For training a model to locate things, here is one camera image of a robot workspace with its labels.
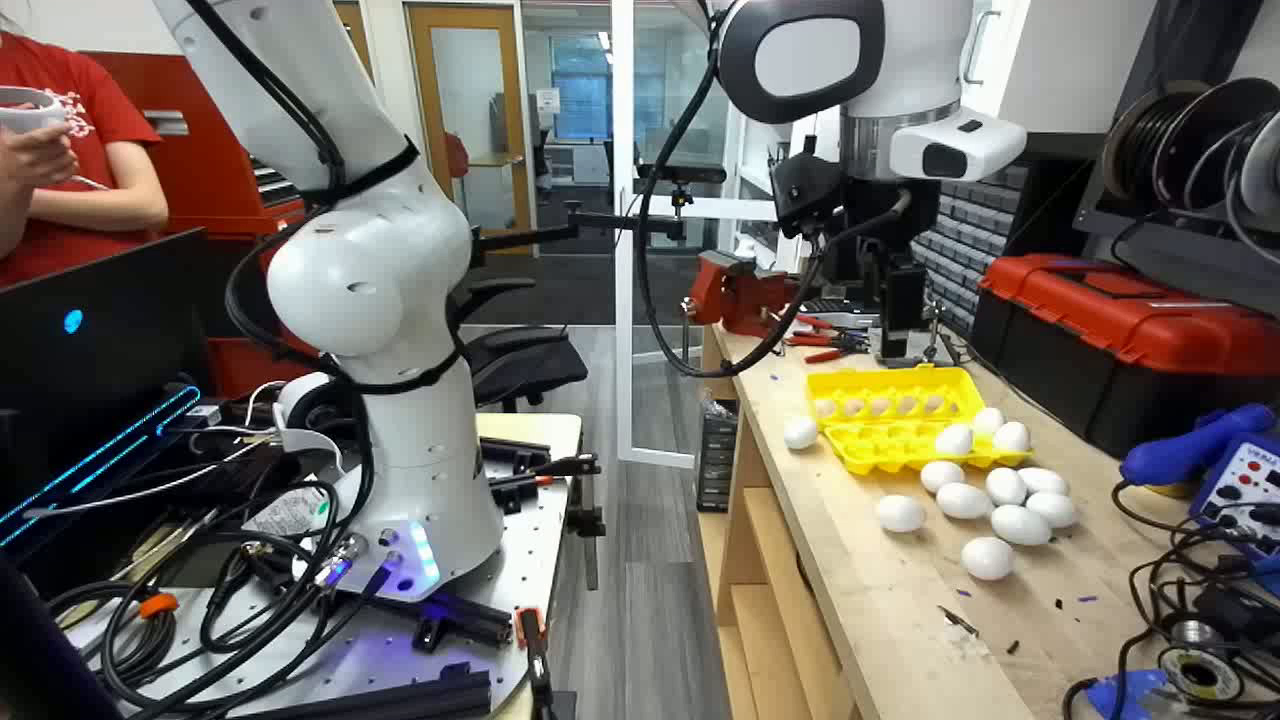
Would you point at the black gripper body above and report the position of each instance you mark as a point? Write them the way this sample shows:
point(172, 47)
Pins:
point(885, 223)

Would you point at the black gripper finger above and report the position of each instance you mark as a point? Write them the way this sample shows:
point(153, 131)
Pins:
point(888, 326)
point(919, 313)

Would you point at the white egg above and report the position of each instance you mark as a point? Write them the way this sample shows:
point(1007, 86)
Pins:
point(1054, 509)
point(984, 420)
point(901, 513)
point(1009, 439)
point(988, 559)
point(796, 433)
point(1020, 525)
point(1040, 482)
point(963, 501)
point(952, 440)
point(1007, 484)
point(943, 477)

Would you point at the white handheld device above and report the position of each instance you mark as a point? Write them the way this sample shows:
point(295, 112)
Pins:
point(31, 108)

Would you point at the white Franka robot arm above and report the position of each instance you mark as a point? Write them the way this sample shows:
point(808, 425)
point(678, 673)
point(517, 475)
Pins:
point(387, 264)

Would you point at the bare person forearm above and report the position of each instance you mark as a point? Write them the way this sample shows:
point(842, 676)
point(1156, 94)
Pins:
point(115, 205)

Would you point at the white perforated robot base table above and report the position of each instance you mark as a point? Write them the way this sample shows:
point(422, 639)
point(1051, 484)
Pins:
point(533, 545)

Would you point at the yellow plastic egg carton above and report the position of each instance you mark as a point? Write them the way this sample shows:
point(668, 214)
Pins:
point(883, 420)

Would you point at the blue electronic box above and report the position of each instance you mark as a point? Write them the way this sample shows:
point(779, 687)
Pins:
point(1192, 450)

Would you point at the black box blue trim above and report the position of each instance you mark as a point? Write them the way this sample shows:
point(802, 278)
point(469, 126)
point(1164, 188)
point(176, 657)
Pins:
point(93, 461)

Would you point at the person hand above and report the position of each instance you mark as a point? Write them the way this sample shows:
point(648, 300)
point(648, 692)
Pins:
point(35, 158)

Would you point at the black parts drawer cabinet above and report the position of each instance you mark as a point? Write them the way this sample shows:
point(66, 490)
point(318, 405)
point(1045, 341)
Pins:
point(964, 240)

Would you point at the red bench vise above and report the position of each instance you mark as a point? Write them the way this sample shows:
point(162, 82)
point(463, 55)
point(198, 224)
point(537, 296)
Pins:
point(724, 295)

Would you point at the red and black toolbox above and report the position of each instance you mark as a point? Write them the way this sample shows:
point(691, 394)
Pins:
point(1134, 332)

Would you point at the black power strip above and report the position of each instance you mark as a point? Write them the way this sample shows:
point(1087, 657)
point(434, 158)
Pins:
point(717, 461)

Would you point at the black metal shelf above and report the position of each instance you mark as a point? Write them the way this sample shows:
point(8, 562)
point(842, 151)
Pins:
point(1172, 261)

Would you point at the black filament spool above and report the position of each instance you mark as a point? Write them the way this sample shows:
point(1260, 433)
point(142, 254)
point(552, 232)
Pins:
point(1215, 132)
point(1145, 132)

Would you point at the black horizontal stand bar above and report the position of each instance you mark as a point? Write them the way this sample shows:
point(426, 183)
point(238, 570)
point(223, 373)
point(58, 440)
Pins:
point(586, 224)

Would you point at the black table clamp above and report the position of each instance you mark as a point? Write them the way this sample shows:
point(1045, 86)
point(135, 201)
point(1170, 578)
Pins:
point(586, 513)

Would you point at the black office chair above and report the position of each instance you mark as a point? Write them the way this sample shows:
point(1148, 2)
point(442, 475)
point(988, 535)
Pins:
point(526, 352)

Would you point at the blue soldering station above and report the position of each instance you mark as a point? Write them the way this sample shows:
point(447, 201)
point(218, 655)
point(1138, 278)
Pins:
point(1247, 484)

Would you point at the small blue plastic tool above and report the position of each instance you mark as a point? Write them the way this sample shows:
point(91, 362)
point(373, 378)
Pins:
point(1125, 697)

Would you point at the wooden framed glass door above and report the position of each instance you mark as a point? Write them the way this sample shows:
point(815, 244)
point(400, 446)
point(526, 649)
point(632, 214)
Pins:
point(422, 122)

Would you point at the black orange bar clamp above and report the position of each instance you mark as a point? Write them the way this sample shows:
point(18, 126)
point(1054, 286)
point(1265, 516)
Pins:
point(533, 655)

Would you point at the black monitor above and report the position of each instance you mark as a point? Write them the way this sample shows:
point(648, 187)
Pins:
point(120, 332)

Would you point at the person in red shirt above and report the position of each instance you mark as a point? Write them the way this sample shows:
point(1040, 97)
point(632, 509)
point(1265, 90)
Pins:
point(80, 105)

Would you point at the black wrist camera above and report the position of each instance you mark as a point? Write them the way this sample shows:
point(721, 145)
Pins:
point(804, 187)

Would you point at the white vertical post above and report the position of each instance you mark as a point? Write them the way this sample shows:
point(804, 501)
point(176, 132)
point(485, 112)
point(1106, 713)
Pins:
point(623, 224)

